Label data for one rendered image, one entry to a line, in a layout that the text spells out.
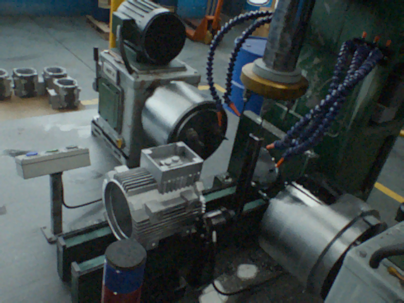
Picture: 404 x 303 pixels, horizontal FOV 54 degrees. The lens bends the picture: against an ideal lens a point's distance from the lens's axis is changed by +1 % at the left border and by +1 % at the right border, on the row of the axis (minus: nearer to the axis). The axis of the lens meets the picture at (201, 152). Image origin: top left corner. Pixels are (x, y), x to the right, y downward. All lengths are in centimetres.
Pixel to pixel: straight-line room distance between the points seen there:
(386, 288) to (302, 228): 21
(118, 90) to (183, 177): 58
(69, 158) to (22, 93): 249
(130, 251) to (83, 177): 88
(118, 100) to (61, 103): 196
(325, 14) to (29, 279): 105
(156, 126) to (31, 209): 46
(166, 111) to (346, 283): 73
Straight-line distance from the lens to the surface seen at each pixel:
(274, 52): 103
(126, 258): 60
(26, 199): 138
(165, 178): 93
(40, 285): 112
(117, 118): 149
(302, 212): 93
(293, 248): 93
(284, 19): 101
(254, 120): 125
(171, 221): 97
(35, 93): 358
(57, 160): 108
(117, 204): 107
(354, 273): 83
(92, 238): 106
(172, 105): 126
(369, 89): 114
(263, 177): 125
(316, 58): 124
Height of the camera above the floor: 165
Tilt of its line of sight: 30 degrees down
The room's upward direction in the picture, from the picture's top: 11 degrees clockwise
